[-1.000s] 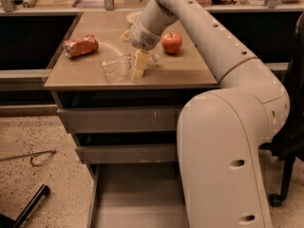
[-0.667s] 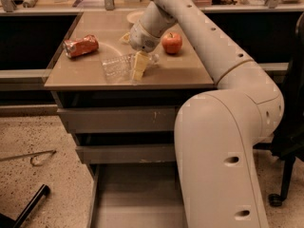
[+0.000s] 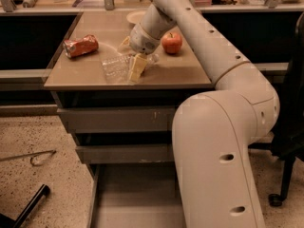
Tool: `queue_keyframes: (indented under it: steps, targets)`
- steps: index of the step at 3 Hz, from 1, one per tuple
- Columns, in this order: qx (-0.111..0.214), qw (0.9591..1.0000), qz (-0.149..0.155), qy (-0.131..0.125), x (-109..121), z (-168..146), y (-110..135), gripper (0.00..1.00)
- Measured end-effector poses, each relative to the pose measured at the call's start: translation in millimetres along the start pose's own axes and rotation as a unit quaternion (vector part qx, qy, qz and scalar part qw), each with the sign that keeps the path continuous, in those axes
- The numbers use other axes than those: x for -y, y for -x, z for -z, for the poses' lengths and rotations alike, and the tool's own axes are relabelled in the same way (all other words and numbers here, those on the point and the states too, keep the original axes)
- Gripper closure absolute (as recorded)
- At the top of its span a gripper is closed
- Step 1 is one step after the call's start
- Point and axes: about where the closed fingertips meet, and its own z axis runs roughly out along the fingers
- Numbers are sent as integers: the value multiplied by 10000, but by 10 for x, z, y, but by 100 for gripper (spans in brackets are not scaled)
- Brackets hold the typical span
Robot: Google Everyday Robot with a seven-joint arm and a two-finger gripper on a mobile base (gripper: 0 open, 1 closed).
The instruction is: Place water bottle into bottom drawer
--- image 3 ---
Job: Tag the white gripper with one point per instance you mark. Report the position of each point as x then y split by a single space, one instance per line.
142 42

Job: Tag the clear plastic water bottle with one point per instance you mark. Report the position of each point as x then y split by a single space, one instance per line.
116 69

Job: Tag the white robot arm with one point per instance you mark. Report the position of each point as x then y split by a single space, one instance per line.
211 131

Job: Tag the grey drawer cabinet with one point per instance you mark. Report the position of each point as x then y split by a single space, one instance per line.
81 83

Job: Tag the grey top drawer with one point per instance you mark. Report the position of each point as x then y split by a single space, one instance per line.
117 120

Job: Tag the grey middle drawer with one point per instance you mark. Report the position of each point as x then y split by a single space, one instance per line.
139 153

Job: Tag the grey open bottom drawer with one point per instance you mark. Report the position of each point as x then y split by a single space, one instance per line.
135 195

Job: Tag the white bowl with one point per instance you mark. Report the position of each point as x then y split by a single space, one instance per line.
135 17

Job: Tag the red apple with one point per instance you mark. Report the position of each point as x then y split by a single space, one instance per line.
171 42

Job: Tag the crushed orange soda can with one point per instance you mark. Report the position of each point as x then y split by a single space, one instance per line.
79 47

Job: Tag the metal hook on floor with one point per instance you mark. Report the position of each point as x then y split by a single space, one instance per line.
35 158

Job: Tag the black office chair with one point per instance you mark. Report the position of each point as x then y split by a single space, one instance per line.
288 142

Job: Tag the black chair leg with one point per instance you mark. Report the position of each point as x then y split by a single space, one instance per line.
6 222

